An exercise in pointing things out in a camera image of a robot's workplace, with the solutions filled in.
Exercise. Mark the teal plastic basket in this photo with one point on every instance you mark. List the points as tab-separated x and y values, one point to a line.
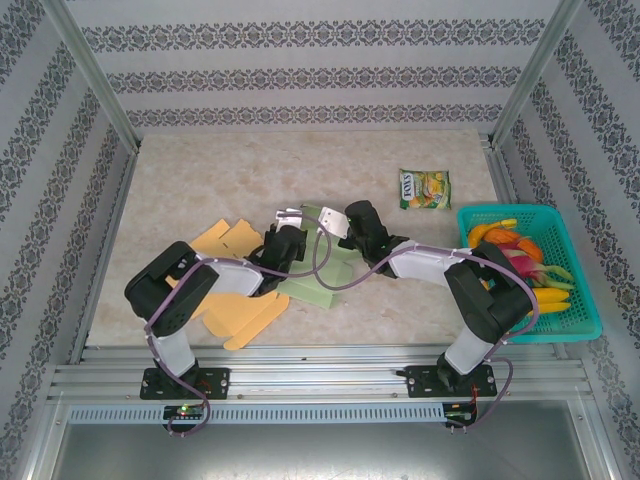
575	250

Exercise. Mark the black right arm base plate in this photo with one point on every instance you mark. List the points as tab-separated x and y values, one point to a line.
420	382

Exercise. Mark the orange toy fruit slice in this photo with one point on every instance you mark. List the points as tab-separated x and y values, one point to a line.
530	248

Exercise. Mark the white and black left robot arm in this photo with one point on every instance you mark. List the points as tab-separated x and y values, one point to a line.
170	290

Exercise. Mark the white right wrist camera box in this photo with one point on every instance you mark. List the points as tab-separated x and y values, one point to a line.
335	222

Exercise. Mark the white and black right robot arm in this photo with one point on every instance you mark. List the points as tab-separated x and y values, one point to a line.
490	300

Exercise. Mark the yellow toy banana bunch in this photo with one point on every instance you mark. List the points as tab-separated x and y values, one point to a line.
550	300

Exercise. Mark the green yellow candy bag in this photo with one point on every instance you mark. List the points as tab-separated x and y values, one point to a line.
425	189

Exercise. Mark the green paper box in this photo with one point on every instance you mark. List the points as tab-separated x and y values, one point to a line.
310	295

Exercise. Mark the aluminium mounting rail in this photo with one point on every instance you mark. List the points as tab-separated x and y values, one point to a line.
310	380

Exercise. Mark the aluminium frame post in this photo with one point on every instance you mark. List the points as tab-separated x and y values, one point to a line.
530	75
94	75

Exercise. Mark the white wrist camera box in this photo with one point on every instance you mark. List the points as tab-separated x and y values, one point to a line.
290	217
335	222

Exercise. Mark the pink toy dragon fruit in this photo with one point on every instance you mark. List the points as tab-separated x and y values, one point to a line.
520	262

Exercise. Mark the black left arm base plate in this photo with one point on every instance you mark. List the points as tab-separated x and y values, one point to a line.
220	382

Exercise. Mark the orange paper box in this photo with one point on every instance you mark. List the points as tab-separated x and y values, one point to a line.
240	325

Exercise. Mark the single yellow toy banana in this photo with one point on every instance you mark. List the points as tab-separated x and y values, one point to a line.
477	232

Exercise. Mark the grey metal panel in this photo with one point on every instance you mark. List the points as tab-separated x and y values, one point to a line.
320	455

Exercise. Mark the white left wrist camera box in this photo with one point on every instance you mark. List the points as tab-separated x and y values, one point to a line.
290	217

